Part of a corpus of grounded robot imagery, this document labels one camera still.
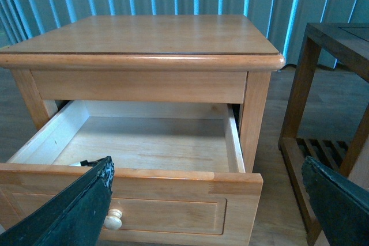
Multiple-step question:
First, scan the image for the light wooden nightstand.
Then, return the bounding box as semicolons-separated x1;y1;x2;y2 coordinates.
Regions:
0;14;287;173

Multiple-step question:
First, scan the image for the pale round top drawer knob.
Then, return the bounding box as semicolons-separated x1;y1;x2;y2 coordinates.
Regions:
103;209;123;230

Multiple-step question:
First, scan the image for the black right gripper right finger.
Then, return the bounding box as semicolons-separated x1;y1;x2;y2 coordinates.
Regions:
302;156;368;245

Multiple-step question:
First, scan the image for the dark wooden side table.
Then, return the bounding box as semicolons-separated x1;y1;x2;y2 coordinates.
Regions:
278;23;368;245

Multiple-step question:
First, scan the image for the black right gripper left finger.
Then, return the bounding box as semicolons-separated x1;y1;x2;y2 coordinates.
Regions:
1;156;115;245

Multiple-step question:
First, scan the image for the wooden drawer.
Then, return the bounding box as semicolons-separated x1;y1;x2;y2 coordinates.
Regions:
1;101;263;245

